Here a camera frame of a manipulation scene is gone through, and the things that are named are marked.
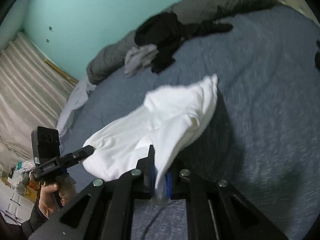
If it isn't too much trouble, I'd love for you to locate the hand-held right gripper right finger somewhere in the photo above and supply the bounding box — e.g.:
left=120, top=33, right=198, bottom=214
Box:
left=166, top=160, right=288, bottom=240

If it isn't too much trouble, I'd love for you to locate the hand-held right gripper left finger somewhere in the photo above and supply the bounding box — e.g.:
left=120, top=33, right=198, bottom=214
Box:
left=29, top=144, right=156, bottom=240

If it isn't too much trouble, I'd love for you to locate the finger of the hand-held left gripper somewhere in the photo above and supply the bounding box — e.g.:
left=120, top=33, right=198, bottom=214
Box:
left=59, top=145, right=95, bottom=168

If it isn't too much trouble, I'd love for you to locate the white t-shirt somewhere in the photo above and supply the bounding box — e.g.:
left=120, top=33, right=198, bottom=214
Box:
left=82, top=74, right=218, bottom=204

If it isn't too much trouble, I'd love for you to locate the person's left forearm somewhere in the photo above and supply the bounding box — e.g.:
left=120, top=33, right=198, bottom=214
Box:
left=21, top=204, right=49, bottom=238

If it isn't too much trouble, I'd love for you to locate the stack of folded clothes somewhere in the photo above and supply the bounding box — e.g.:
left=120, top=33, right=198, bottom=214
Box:
left=314, top=40, right=320, bottom=70

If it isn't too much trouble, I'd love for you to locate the person's left hand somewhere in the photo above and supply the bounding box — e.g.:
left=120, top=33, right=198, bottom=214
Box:
left=37, top=174, right=77, bottom=218

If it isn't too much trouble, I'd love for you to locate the pile of packaging clutter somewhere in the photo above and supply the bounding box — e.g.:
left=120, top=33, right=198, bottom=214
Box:
left=0, top=159, right=44, bottom=204

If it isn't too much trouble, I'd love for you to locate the light grey sheet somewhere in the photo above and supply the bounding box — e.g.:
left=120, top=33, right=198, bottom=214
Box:
left=56, top=79, right=97, bottom=140

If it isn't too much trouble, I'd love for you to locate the white drawer cabinet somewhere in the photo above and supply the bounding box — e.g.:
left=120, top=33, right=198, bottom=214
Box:
left=0, top=180, right=38, bottom=224

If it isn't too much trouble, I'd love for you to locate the beige striped curtain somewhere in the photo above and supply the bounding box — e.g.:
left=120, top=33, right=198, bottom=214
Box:
left=0, top=31, right=77, bottom=178

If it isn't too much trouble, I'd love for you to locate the bed with blue sheet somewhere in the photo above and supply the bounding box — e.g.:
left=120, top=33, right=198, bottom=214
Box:
left=59, top=5, right=320, bottom=240

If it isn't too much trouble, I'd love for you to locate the grey knit sweater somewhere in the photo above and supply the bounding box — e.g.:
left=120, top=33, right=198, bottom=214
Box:
left=124, top=44, right=160, bottom=78

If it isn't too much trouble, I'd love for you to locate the black garment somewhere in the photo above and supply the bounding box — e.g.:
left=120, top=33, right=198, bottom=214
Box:
left=134, top=12, right=234, bottom=74

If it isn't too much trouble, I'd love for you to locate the dark grey rolled duvet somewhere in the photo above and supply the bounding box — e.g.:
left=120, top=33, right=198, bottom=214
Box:
left=86, top=0, right=279, bottom=85

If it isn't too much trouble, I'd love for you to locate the wooden frame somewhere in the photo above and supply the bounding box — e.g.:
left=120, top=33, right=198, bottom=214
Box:
left=44, top=59, right=79, bottom=85

